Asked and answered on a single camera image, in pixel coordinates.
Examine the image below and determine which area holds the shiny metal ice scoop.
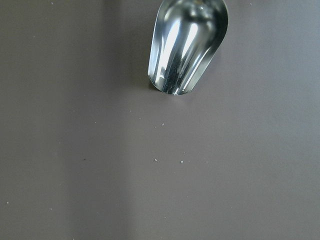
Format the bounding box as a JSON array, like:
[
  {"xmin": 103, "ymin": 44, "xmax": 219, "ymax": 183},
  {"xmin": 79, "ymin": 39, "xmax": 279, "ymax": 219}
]
[{"xmin": 147, "ymin": 0, "xmax": 229, "ymax": 96}]

